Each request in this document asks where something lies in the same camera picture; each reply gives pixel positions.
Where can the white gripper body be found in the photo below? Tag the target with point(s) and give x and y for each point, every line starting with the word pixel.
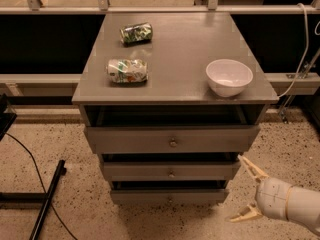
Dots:
pixel 271 197

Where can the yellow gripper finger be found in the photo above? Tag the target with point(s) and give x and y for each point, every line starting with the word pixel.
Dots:
pixel 256 173
pixel 246 213

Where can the grey bottom drawer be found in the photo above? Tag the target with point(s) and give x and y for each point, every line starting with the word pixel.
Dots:
pixel 187 196

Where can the grey drawer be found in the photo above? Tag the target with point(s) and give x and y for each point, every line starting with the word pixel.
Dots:
pixel 193 139
pixel 169 171
pixel 187 196

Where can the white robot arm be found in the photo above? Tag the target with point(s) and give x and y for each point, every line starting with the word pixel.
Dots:
pixel 303 208

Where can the grey middle drawer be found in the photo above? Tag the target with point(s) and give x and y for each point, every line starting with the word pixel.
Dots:
pixel 169 171

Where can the grey drawer cabinet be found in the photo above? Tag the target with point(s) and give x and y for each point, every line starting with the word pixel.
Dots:
pixel 176 93

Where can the grey top drawer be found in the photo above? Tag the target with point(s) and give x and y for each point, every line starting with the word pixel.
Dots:
pixel 193 139

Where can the white bowl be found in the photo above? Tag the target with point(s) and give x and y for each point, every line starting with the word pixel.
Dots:
pixel 228 77

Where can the white green crushed can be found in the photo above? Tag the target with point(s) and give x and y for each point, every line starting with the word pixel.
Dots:
pixel 127 70

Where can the dark green crushed can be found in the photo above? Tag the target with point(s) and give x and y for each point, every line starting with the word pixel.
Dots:
pixel 136 33

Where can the black floor stand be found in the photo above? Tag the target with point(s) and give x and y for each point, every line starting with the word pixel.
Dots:
pixel 40 201

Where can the black box at left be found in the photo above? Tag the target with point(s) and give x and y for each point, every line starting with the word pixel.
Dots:
pixel 7 115

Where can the metal railing frame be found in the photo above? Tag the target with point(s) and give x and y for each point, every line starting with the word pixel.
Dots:
pixel 50 9

